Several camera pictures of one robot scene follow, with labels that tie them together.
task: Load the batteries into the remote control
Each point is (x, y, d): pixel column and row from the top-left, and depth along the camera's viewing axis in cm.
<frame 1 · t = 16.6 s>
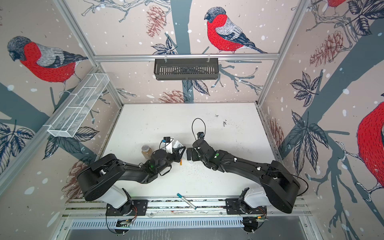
left hand: (184, 149, 83), fingers closed
right hand: (191, 152, 84), fingers open
glass spice jar: (146, 151, 85), point 11 cm above the table

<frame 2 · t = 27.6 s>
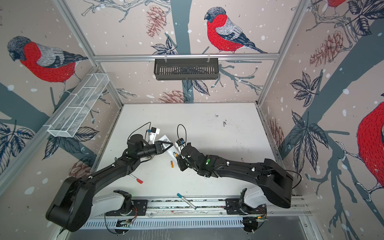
left hand: (171, 146, 78), fingers closed
right hand: (175, 159, 79), fingers closed
red marker left: (138, 180, 84), on the table
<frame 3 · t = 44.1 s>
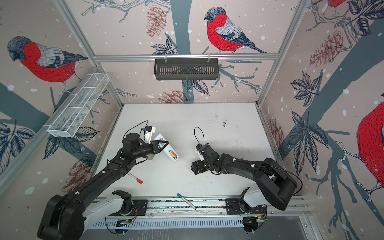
left hand: (166, 143, 77), fingers closed
right hand: (196, 167, 86), fingers open
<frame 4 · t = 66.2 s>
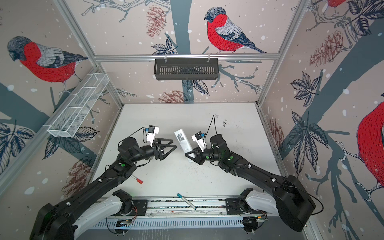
left hand: (172, 146, 67), fingers open
right hand: (185, 156, 74), fingers open
white remote control: (183, 143, 75), point 23 cm above the table
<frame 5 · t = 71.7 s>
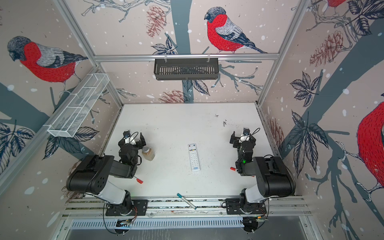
left hand: (131, 134, 88), fingers open
right hand: (242, 134, 89), fingers open
white remote control: (193, 157, 92), point 2 cm above the table
